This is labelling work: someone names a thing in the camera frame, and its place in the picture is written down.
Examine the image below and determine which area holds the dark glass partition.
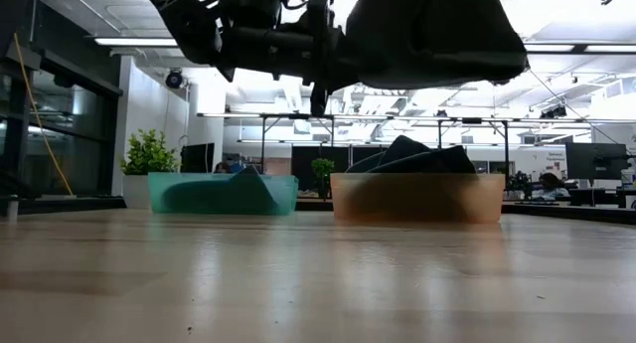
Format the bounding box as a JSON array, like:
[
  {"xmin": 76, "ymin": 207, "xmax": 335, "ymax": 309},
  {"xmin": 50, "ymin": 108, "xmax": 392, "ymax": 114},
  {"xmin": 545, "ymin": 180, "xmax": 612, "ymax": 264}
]
[{"xmin": 0, "ymin": 0, "xmax": 124, "ymax": 201}]

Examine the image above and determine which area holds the green plant in white pot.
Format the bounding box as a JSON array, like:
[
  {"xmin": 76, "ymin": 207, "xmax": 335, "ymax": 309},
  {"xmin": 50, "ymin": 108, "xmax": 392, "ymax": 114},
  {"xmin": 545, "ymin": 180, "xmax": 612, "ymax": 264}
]
[{"xmin": 119, "ymin": 127, "xmax": 181, "ymax": 211}]

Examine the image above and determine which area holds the small green plant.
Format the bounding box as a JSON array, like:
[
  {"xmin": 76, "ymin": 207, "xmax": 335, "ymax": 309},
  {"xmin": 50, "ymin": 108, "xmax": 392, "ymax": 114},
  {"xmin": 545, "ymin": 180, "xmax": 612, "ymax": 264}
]
[{"xmin": 310, "ymin": 157, "xmax": 336, "ymax": 201}]

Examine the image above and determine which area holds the black dome security camera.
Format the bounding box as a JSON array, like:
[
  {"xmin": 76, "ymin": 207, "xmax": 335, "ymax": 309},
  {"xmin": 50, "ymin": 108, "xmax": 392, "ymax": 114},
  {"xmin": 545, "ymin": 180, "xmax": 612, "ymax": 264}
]
[{"xmin": 164, "ymin": 68, "xmax": 185, "ymax": 90}]

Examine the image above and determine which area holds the orange translucent plastic bin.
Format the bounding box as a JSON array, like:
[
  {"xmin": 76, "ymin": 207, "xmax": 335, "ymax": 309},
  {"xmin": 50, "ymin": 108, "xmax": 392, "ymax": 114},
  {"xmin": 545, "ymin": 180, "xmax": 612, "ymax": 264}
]
[{"xmin": 329, "ymin": 172, "xmax": 507, "ymax": 225}]

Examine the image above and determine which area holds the grey-blue cap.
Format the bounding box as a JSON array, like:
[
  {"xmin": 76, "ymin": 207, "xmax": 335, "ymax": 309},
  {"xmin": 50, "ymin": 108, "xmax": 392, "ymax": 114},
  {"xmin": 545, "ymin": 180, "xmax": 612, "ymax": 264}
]
[{"xmin": 344, "ymin": 0, "xmax": 531, "ymax": 91}]

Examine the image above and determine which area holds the dark navy denim cap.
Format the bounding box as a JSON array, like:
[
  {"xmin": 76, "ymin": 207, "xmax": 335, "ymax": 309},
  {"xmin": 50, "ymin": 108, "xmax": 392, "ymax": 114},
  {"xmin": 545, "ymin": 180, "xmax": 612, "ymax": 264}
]
[{"xmin": 218, "ymin": 164, "xmax": 280, "ymax": 214}]

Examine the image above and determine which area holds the black metal rack frame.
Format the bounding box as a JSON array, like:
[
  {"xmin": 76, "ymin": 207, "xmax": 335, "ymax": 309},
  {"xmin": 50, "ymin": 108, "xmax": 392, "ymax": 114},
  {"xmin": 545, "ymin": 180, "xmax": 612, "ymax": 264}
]
[{"xmin": 197, "ymin": 111, "xmax": 512, "ymax": 177}]

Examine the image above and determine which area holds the black monitor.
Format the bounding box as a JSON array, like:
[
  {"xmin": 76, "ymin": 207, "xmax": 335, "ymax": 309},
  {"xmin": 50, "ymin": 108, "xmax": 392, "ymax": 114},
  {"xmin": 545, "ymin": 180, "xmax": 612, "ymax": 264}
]
[
  {"xmin": 564, "ymin": 141, "xmax": 631, "ymax": 182},
  {"xmin": 179, "ymin": 142, "xmax": 217, "ymax": 175}
]

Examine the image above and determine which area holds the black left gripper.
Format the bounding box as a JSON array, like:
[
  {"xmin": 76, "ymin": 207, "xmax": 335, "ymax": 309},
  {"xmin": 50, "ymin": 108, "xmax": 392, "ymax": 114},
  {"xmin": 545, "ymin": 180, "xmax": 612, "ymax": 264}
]
[{"xmin": 218, "ymin": 0, "xmax": 372, "ymax": 117}]

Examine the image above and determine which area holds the ceiling light strip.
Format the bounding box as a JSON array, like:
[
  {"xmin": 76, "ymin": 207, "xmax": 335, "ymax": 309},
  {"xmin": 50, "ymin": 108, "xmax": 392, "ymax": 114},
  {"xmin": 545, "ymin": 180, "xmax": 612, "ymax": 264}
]
[
  {"xmin": 92, "ymin": 36, "xmax": 179, "ymax": 49},
  {"xmin": 523, "ymin": 43, "xmax": 636, "ymax": 55}
]

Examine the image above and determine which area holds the dark blue cap with buckle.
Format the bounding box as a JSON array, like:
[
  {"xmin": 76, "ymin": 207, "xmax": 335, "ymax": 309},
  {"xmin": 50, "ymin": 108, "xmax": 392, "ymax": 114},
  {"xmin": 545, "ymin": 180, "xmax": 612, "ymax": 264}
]
[{"xmin": 370, "ymin": 134, "xmax": 479, "ymax": 175}]

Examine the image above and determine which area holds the small grey post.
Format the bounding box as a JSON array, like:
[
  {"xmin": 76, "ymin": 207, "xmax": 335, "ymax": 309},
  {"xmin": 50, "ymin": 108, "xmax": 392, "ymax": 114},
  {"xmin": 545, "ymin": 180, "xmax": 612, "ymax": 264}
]
[{"xmin": 5, "ymin": 194, "xmax": 21, "ymax": 223}]

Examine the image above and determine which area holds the yellow cable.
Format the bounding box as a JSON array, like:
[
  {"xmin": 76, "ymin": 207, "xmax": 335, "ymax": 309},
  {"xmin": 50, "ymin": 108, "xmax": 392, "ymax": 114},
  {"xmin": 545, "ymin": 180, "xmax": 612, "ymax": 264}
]
[{"xmin": 12, "ymin": 32, "xmax": 76, "ymax": 198}]

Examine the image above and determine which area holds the person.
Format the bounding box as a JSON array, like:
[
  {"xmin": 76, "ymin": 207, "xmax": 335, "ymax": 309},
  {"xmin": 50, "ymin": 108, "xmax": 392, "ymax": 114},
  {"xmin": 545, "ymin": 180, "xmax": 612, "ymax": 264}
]
[
  {"xmin": 531, "ymin": 171, "xmax": 571, "ymax": 202},
  {"xmin": 213, "ymin": 160, "xmax": 245, "ymax": 175}
]

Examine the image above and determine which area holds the green translucent plastic bin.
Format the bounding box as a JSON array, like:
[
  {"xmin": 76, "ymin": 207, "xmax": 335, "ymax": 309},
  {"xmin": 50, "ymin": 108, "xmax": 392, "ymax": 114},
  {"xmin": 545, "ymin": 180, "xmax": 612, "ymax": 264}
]
[{"xmin": 147, "ymin": 171, "xmax": 300, "ymax": 217}]

